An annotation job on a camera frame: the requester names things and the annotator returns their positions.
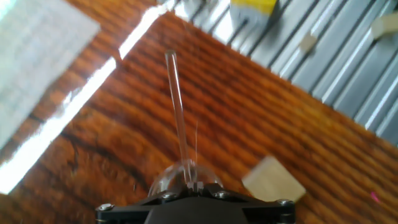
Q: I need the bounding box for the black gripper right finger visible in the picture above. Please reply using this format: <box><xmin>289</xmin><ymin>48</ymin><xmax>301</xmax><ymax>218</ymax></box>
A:
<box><xmin>195</xmin><ymin>182</ymin><xmax>296</xmax><ymax>224</ymax></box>

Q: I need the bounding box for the yellow box green button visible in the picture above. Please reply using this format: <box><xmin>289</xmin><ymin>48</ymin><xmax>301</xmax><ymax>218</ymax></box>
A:
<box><xmin>229</xmin><ymin>0</ymin><xmax>278</xmax><ymax>30</ymax></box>

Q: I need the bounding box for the large light wooden block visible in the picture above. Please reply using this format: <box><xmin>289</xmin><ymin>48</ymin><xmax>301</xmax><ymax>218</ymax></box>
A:
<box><xmin>241</xmin><ymin>155</ymin><xmax>307</xmax><ymax>203</ymax></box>

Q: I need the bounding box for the small wooden cube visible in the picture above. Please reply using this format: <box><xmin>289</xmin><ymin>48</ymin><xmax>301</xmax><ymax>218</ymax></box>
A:
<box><xmin>371</xmin><ymin>12</ymin><xmax>398</xmax><ymax>40</ymax></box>
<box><xmin>298</xmin><ymin>32</ymin><xmax>318</xmax><ymax>54</ymax></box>

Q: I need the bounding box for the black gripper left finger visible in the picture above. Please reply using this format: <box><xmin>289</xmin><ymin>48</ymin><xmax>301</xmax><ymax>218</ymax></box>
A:
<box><xmin>95</xmin><ymin>182</ymin><xmax>197</xmax><ymax>224</ymax></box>

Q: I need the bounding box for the clear glass rod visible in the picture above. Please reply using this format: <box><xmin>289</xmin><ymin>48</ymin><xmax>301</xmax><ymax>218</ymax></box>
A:
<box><xmin>164</xmin><ymin>49</ymin><xmax>200</xmax><ymax>187</ymax></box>

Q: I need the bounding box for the clear glass beaker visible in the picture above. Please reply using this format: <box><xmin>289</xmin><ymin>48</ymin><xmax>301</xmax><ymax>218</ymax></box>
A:
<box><xmin>147</xmin><ymin>160</ymin><xmax>223</xmax><ymax>198</ymax></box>

